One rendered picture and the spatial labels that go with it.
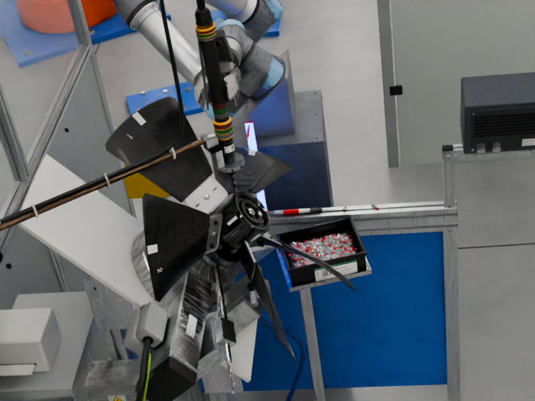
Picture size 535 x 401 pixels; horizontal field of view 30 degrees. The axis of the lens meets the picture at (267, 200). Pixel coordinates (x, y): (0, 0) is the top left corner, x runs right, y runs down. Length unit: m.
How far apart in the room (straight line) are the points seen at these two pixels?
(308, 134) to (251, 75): 0.53
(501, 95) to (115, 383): 1.22
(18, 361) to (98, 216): 0.43
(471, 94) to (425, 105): 1.73
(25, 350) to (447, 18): 2.35
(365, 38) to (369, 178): 1.33
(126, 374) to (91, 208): 0.44
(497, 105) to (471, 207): 1.69
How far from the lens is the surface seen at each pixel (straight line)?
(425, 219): 2.89
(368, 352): 3.27
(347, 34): 5.67
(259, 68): 2.49
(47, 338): 2.57
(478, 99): 2.64
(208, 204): 2.34
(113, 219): 2.44
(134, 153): 2.34
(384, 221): 2.89
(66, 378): 2.57
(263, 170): 2.55
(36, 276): 3.09
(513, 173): 4.48
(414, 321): 3.17
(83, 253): 2.31
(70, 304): 2.77
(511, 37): 4.25
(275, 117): 2.96
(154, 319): 2.20
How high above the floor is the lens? 2.61
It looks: 36 degrees down
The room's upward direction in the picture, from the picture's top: 9 degrees counter-clockwise
